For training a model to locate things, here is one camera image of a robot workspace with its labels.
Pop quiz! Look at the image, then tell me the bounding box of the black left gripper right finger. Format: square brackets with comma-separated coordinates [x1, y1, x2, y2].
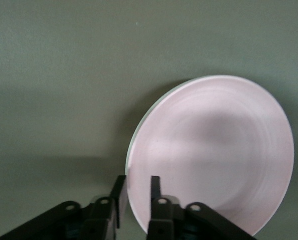
[147, 175, 182, 240]

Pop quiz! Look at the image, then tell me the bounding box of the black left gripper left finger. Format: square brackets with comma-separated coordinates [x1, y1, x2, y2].
[77, 175, 127, 240]

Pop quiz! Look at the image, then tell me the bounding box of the pink plate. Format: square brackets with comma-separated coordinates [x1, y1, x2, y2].
[125, 75, 295, 237]

